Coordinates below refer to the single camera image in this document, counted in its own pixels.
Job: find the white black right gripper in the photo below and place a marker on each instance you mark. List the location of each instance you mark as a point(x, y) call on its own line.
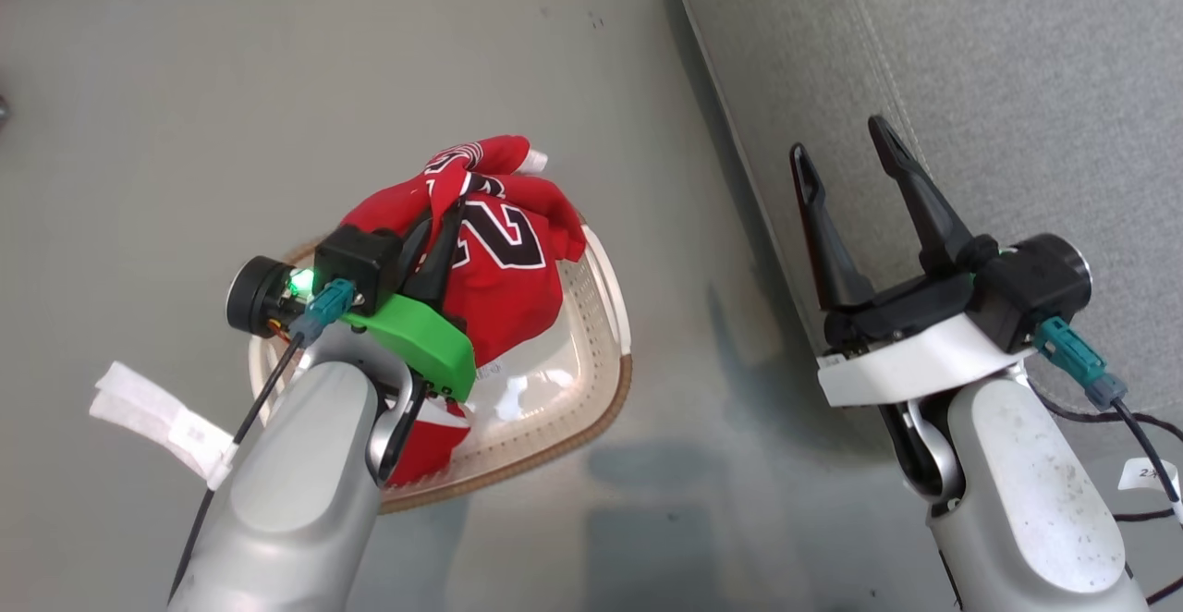
point(915, 353)

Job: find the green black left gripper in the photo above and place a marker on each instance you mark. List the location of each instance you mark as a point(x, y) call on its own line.
point(420, 344)

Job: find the red basketball jersey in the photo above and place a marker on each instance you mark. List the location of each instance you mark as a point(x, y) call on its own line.
point(518, 288)

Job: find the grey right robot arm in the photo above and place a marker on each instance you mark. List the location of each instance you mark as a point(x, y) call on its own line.
point(1026, 501)

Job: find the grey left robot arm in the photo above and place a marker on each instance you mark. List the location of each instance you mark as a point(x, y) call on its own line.
point(296, 483)

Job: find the printed basket label sticker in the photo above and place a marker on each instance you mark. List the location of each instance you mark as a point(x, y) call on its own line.
point(490, 370)

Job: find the cream laundry basket brown rim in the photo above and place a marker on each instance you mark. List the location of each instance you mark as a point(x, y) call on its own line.
point(554, 409)

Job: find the grey fabric sofa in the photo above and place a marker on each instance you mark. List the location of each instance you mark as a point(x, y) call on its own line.
point(1017, 85)

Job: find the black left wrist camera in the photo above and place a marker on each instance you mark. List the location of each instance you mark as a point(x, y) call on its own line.
point(356, 265)

